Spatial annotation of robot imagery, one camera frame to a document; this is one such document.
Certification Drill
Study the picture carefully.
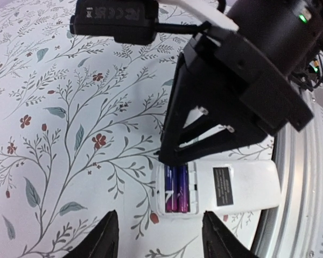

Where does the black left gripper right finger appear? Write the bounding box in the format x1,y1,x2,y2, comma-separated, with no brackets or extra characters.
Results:
202,211,258,258

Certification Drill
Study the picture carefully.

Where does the floral patterned table mat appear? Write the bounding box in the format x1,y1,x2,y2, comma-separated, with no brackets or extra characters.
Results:
0,0,275,258

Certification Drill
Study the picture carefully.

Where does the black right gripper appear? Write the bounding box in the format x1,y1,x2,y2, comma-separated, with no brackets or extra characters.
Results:
160,32,314,164

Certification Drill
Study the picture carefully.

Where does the white remote control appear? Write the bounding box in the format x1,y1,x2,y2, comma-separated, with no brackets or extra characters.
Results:
153,160,281,219

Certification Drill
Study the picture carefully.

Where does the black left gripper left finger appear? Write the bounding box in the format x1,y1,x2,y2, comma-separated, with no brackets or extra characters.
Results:
64,210,119,258

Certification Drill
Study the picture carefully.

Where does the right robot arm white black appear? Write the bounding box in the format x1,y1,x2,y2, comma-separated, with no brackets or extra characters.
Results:
158,1,323,166

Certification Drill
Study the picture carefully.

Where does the purple AAA battery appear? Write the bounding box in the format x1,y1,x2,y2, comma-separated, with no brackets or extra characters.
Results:
164,165,178,212
177,164,189,213

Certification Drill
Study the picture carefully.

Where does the aluminium front rail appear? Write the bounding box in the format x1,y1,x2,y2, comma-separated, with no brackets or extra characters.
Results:
251,92,323,257

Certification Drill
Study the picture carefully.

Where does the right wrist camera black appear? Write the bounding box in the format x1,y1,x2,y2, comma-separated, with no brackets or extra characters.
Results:
69,0,240,45

